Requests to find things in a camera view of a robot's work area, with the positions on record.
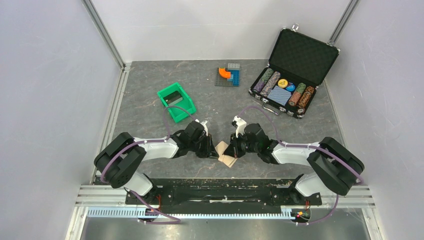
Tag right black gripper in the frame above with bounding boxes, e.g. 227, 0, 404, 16
223, 131, 260, 159

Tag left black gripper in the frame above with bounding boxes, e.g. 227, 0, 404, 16
189, 133, 220, 159

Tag beige leather card holder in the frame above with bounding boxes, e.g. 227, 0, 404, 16
215, 141, 237, 168

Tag dark card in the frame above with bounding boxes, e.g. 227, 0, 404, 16
163, 91, 184, 107

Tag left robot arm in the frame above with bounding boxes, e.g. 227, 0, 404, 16
93, 119, 219, 204

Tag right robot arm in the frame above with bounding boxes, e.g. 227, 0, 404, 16
223, 123, 365, 204

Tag blue playing card deck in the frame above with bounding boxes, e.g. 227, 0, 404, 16
267, 86, 292, 106

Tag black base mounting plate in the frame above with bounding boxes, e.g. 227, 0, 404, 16
144, 178, 322, 214

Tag green plastic bin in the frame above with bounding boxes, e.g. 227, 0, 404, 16
157, 82, 197, 123

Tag grey lego baseplate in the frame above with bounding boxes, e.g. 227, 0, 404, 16
214, 73, 236, 87

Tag orange curved lego piece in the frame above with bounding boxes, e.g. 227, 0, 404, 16
218, 67, 232, 79

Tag blue lego bricks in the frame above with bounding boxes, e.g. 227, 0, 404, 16
227, 69, 240, 87

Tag pink grey chip stack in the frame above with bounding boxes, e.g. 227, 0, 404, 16
260, 71, 281, 97

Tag grey lego brick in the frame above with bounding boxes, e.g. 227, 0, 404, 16
227, 63, 241, 71

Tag yellow dealer chip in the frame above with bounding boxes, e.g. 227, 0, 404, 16
277, 78, 289, 89

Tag purple green chip stack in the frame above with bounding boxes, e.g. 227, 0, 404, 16
252, 67, 274, 93

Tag blue dealer chip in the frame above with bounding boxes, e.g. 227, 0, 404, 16
285, 84, 296, 92

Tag orange black chip stack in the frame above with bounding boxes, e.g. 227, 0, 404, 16
297, 86, 315, 114

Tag green red chip stack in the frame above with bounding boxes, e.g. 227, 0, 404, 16
288, 83, 307, 107

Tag black poker chip case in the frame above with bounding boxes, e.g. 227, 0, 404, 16
248, 27, 340, 119

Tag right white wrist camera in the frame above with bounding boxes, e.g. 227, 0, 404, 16
231, 115, 247, 138

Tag white slotted cable duct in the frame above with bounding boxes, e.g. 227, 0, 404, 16
86, 206, 306, 220

